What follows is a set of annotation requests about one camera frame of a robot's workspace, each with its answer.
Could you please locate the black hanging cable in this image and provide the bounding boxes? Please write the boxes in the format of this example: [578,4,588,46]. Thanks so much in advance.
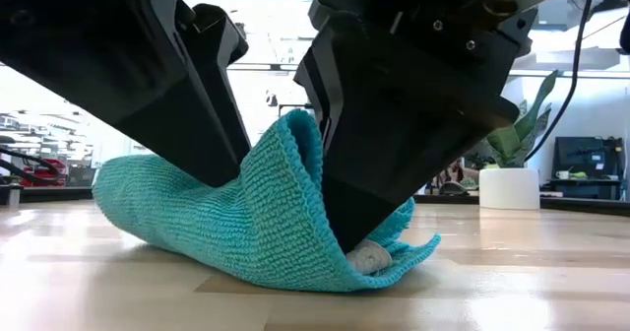
[524,0,599,163]

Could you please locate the white round plant pot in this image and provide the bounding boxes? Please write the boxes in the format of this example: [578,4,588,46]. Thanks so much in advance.
[478,167,541,211]

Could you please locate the red storage shelf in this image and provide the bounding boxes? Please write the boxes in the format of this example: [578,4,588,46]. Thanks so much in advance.
[0,146,68,188]

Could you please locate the black overhead light rail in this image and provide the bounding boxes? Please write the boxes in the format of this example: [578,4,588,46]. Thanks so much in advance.
[225,62,630,80]

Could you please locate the person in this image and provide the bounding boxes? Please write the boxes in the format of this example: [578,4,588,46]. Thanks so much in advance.
[426,157,481,196]

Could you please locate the green leafy plant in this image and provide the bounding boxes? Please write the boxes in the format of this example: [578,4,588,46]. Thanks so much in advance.
[471,69,560,170]

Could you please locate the wide dark monitor with stickers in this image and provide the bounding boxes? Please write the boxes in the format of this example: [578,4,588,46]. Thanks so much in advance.
[554,136,626,179]

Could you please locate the black desk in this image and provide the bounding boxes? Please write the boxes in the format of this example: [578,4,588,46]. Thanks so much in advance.
[540,176,630,202]

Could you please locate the teal microfiber towel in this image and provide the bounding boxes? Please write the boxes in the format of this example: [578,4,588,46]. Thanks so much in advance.
[92,108,443,294]

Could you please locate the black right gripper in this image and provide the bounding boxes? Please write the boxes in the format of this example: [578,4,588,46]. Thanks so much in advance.
[293,0,595,254]

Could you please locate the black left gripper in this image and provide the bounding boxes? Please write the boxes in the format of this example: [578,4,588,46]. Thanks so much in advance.
[0,0,253,189]

